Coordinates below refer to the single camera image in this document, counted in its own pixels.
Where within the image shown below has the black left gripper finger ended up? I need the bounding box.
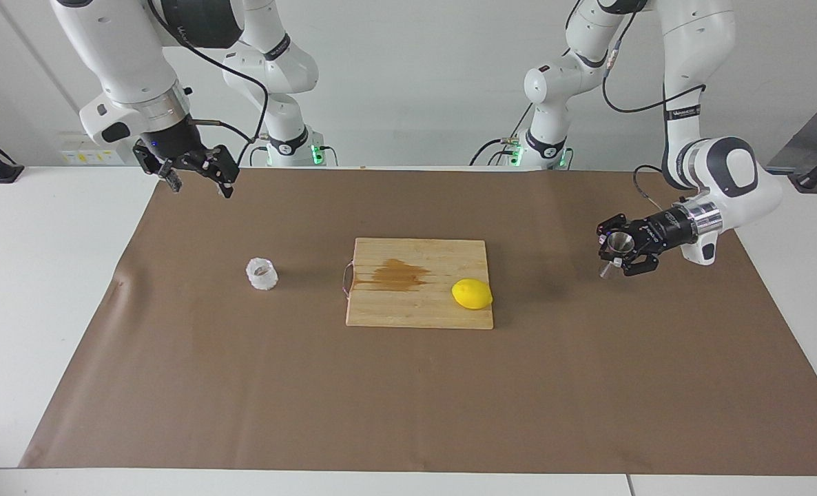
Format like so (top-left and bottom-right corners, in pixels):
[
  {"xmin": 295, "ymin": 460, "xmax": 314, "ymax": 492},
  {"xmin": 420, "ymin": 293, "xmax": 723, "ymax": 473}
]
[
  {"xmin": 596, "ymin": 214, "xmax": 633, "ymax": 242},
  {"xmin": 612, "ymin": 241, "xmax": 660, "ymax": 278}
]

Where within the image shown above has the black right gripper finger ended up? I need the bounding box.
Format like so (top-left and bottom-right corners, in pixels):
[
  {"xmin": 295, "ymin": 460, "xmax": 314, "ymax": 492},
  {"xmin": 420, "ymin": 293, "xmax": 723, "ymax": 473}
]
[
  {"xmin": 185, "ymin": 144, "xmax": 239, "ymax": 200},
  {"xmin": 133, "ymin": 140, "xmax": 184, "ymax": 194}
]

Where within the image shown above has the steel double jigger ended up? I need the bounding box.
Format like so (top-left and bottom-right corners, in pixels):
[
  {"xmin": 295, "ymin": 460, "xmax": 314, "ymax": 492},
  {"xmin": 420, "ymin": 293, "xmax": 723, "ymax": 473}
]
[{"xmin": 599, "ymin": 233, "xmax": 635, "ymax": 279}]

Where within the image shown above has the clear textured glass cup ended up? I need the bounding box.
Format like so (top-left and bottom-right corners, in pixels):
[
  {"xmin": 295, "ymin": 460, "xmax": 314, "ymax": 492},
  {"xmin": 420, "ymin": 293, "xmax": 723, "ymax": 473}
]
[{"xmin": 246, "ymin": 257, "xmax": 279, "ymax": 292}]

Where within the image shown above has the yellow lemon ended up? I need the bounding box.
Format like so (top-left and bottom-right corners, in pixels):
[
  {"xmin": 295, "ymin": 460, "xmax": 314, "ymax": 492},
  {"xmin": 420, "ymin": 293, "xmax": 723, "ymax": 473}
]
[{"xmin": 451, "ymin": 278, "xmax": 494, "ymax": 311}]

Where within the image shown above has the wooden cutting board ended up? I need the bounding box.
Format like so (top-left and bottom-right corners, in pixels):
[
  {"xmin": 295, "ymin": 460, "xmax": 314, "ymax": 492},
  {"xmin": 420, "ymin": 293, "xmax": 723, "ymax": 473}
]
[{"xmin": 343, "ymin": 238, "xmax": 494, "ymax": 330}]

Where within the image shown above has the brown paper table mat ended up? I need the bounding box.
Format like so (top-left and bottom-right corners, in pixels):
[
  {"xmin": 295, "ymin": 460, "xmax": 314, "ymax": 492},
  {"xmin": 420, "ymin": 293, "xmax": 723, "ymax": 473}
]
[{"xmin": 19, "ymin": 167, "xmax": 817, "ymax": 476}]

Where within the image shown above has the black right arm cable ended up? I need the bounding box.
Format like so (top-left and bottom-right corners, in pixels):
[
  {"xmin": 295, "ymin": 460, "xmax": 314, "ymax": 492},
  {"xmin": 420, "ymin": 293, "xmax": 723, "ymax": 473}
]
[{"xmin": 148, "ymin": 0, "xmax": 271, "ymax": 145}]

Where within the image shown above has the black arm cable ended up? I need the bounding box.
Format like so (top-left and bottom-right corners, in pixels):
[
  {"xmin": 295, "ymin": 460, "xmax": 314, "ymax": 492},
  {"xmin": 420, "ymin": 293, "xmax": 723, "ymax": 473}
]
[
  {"xmin": 566, "ymin": 0, "xmax": 707, "ymax": 213},
  {"xmin": 148, "ymin": 0, "xmax": 271, "ymax": 145}
]

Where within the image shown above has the black right base cable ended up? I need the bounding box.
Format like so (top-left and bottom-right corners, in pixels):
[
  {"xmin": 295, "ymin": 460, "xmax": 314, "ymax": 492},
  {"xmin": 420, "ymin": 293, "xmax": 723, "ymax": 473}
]
[{"xmin": 236, "ymin": 134, "xmax": 271, "ymax": 167}]

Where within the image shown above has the black base cable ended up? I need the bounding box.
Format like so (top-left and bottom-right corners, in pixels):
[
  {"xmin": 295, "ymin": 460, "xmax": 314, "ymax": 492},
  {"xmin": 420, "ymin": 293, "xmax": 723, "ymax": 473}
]
[
  {"xmin": 236, "ymin": 134, "xmax": 271, "ymax": 167},
  {"xmin": 469, "ymin": 103, "xmax": 535, "ymax": 167}
]

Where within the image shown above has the white wall socket box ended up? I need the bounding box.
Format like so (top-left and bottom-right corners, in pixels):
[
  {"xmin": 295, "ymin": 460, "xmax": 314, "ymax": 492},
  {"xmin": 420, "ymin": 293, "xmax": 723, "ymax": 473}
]
[{"xmin": 59, "ymin": 131, "xmax": 125, "ymax": 166}]

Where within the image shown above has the black left base cable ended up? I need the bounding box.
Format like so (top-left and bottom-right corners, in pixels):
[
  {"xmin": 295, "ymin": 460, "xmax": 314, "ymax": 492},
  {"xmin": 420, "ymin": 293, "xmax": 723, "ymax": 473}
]
[{"xmin": 469, "ymin": 103, "xmax": 535, "ymax": 167}]

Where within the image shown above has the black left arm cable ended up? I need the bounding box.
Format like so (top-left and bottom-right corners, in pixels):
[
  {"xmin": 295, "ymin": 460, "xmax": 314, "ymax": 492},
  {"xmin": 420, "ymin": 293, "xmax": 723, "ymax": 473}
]
[{"xmin": 566, "ymin": 0, "xmax": 707, "ymax": 213}]

